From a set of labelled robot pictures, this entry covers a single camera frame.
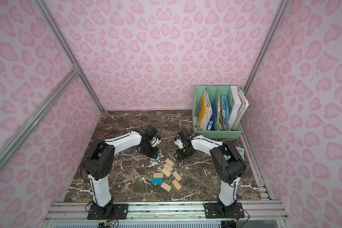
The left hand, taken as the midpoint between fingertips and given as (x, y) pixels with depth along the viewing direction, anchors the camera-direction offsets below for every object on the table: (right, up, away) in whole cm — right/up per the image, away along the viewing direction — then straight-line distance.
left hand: (155, 154), depth 93 cm
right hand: (+17, -1, 0) cm, 17 cm away
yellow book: (+32, +33, +4) cm, 46 cm away
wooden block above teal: (+3, -10, -9) cm, 14 cm away
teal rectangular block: (+2, -13, -9) cm, 16 cm away
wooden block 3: (+14, -11, -8) cm, 20 cm away
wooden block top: (+9, -4, -3) cm, 11 cm away
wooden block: (+9, -7, -5) cm, 12 cm away
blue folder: (+44, +33, -3) cm, 55 cm away
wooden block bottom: (+8, -15, -13) cm, 21 cm away
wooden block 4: (+14, -15, -11) cm, 23 cm away
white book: (+54, +31, -5) cm, 63 cm away
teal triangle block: (+2, -1, 0) cm, 2 cm away
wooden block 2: (+8, -9, -7) cm, 14 cm away
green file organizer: (+41, +28, 0) cm, 49 cm away
